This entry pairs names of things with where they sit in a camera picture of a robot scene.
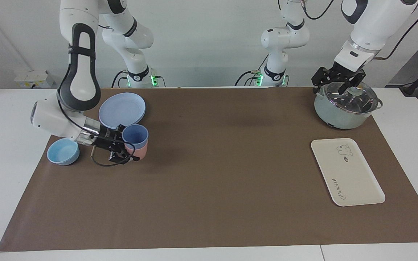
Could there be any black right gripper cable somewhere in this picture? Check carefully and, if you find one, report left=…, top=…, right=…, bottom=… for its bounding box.
left=90, top=140, right=137, bottom=167

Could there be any pale blue round plate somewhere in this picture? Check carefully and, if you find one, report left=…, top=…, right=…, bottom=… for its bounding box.
left=98, top=92, right=146, bottom=130

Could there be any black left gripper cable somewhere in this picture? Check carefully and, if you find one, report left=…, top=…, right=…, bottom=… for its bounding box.
left=374, top=3, right=418, bottom=60

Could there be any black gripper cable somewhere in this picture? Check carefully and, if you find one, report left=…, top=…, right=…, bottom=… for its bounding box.
left=374, top=3, right=418, bottom=60
left=90, top=140, right=137, bottom=167

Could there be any blue plastic cup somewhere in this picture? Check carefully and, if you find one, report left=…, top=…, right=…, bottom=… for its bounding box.
left=122, top=124, right=149, bottom=150

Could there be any cream tray with bear print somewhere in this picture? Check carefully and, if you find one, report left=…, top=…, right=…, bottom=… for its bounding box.
left=311, top=138, right=386, bottom=207

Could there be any black arm joint cable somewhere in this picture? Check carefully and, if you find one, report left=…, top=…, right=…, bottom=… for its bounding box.
left=301, top=0, right=335, bottom=20

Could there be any brown table mat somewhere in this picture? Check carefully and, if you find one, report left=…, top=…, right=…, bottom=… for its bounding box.
left=0, top=87, right=418, bottom=252

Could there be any light blue bowl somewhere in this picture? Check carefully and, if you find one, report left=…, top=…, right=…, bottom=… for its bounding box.
left=47, top=138, right=80, bottom=166

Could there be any glass pot lid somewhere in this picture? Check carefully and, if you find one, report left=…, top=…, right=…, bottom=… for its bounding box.
left=320, top=82, right=379, bottom=115

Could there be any pink plastic cup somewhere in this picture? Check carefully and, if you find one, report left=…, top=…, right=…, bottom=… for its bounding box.
left=124, top=142, right=148, bottom=160

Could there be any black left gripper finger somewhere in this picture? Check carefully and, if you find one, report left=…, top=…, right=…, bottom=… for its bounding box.
left=311, top=67, right=336, bottom=95
left=340, top=71, right=366, bottom=95

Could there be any black base cable bundle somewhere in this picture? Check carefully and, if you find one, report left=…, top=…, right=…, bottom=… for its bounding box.
left=234, top=54, right=269, bottom=87
left=112, top=71, right=128, bottom=87

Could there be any pale green cooking pot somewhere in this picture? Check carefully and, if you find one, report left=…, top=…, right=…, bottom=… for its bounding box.
left=314, top=82, right=384, bottom=130

